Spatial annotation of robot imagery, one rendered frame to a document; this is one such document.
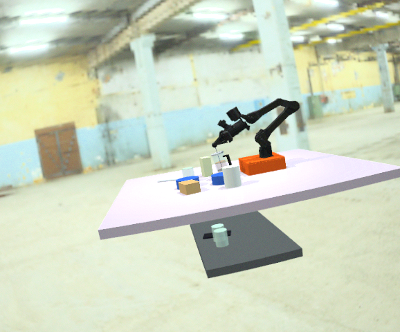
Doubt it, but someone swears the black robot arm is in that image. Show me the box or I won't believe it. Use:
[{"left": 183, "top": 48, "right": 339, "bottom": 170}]
[{"left": 218, "top": 98, "right": 300, "bottom": 158}]

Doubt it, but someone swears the blue disc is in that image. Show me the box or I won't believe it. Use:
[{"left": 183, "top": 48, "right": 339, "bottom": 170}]
[
  {"left": 176, "top": 176, "right": 199, "bottom": 190},
  {"left": 211, "top": 172, "right": 225, "bottom": 185}
]

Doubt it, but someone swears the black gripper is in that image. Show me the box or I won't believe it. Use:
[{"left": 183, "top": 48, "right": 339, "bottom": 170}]
[{"left": 213, "top": 125, "right": 239, "bottom": 146}]

